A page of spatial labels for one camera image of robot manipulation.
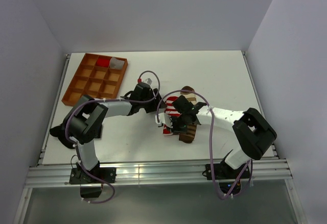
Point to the aluminium front rail frame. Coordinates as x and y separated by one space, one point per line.
153 173

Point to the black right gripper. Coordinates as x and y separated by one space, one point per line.
176 130

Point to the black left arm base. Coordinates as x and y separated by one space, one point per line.
92 183

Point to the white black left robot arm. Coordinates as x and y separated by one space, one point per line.
82 124

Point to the rolled red sock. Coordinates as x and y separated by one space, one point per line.
103 62

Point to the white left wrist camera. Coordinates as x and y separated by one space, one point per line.
147 81

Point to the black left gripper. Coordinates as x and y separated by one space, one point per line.
153 107

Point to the red white striped sock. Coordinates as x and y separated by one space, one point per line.
172 112

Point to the brown beige striped sock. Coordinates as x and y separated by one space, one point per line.
189 136

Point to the brown wooden compartment tray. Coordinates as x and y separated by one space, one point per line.
95 81

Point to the rolled grey sock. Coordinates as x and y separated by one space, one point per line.
115 63

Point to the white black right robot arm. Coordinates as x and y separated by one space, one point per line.
254 134

